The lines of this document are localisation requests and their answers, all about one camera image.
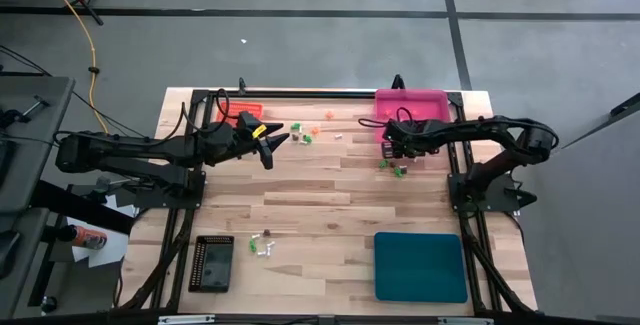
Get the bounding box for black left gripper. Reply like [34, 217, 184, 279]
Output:
[200, 110, 291, 171]

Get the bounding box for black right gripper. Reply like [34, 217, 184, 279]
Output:
[381, 119, 441, 161]

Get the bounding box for orange plastic basket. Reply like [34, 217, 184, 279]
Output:
[214, 101, 265, 129]

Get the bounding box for pink plastic bin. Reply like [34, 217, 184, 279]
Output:
[374, 88, 452, 136]

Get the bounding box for blue plastic bin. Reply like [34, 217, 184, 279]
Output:
[373, 231, 469, 304]

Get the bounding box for black plastic basket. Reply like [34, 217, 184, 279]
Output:
[188, 234, 236, 294]

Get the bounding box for white paper sheets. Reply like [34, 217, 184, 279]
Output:
[64, 192, 139, 270]

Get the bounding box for orange bottle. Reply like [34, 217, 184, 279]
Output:
[55, 223, 109, 251]

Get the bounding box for grey plastic sheet partition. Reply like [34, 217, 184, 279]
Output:
[519, 92, 640, 325]

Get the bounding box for metal clamp tool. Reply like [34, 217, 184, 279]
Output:
[0, 94, 51, 129]

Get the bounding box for grey desk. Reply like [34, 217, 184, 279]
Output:
[0, 75, 76, 316]

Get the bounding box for black computer mouse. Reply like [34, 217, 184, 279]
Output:
[0, 229, 21, 279]

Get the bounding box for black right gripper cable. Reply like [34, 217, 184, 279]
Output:
[357, 107, 416, 131]

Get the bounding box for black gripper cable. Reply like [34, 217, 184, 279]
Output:
[357, 107, 416, 131]
[172, 88, 239, 140]

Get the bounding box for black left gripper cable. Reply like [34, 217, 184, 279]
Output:
[172, 88, 239, 140]

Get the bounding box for black aluminium table frame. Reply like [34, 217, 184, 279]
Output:
[29, 87, 539, 325]

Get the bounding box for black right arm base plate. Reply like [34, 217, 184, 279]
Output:
[447, 172, 539, 215]

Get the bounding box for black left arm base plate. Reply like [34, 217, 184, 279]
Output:
[133, 168, 207, 211]

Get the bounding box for silver metal bracket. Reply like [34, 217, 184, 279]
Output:
[437, 317, 494, 325]
[157, 314, 216, 325]

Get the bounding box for yellow cable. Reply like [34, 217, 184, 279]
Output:
[33, 0, 110, 135]

